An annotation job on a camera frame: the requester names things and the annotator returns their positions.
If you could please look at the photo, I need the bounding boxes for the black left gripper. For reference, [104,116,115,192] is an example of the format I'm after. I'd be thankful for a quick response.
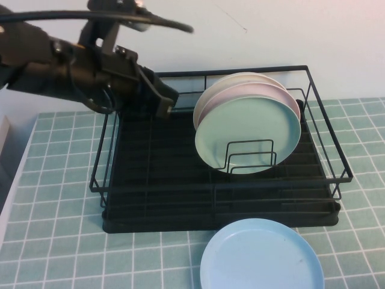
[99,45,180,119]

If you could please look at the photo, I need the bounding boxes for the mint green plate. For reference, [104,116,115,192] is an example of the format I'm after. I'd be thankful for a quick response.
[194,93,301,175]

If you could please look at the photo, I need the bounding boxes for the black dish drying rack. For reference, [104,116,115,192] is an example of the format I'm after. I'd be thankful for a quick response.
[102,99,342,234]

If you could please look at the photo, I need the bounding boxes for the cream white plate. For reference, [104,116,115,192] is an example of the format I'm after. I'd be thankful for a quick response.
[192,72,288,129]

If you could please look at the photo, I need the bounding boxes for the pink plate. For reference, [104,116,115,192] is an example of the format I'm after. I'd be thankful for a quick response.
[200,81,301,122]

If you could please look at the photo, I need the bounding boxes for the light blue plate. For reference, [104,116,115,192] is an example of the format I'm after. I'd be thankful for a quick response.
[200,219,325,289]

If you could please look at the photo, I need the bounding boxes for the green checked tablecloth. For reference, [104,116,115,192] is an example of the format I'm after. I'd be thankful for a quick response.
[0,98,385,289]

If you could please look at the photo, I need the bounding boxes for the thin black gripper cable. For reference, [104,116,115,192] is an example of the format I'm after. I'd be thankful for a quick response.
[67,45,118,114]

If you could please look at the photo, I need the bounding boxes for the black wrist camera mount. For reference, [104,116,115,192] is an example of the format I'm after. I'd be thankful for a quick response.
[79,0,151,57]

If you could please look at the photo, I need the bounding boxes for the black wire dish rack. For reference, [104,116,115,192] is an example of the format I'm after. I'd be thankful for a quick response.
[89,64,353,208]

